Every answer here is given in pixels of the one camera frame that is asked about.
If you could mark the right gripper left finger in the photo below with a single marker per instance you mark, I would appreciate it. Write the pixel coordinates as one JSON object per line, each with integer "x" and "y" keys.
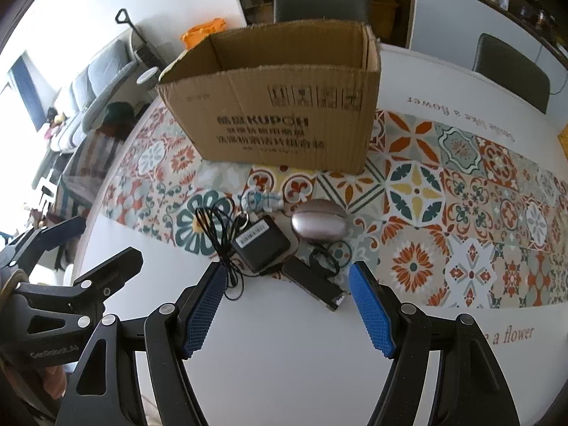
{"x": 104, "y": 387}

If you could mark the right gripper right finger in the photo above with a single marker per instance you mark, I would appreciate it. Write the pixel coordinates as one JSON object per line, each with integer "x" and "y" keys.
{"x": 470, "y": 387}

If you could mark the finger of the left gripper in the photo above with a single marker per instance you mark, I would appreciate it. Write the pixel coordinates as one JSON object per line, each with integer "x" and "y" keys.
{"x": 29, "y": 247}
{"x": 104, "y": 280}

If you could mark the black power adapter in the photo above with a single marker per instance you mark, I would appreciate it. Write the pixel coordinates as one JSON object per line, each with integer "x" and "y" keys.
{"x": 261, "y": 244}

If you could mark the black rectangular device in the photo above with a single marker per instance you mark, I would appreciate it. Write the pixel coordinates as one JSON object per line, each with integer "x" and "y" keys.
{"x": 314, "y": 284}

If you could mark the person's left hand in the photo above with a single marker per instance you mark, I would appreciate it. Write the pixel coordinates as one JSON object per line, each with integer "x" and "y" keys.
{"x": 55, "y": 381}

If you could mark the grey sofa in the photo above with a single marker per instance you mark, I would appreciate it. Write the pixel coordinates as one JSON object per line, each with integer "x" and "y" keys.
{"x": 110, "y": 77}

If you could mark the small blue white figurine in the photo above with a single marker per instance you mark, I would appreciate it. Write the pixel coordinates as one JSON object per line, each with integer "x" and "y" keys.
{"x": 261, "y": 201}

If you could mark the patterned table runner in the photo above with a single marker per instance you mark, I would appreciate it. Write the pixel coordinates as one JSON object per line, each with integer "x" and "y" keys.
{"x": 444, "y": 217}

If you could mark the silver egg-shaped case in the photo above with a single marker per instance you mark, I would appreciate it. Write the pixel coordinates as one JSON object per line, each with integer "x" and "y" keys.
{"x": 320, "y": 220}

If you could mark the upright vacuum cleaner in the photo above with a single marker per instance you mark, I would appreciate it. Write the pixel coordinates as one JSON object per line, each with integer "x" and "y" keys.
{"x": 141, "y": 48}

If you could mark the orange plastic crate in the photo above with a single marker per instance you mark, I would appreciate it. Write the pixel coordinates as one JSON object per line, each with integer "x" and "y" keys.
{"x": 197, "y": 33}

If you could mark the brown cardboard box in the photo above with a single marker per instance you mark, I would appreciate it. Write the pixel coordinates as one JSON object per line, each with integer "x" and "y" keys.
{"x": 301, "y": 93}

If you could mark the dark green chair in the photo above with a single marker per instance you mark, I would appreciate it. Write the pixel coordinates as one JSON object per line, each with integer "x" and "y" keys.
{"x": 351, "y": 10}
{"x": 509, "y": 68}

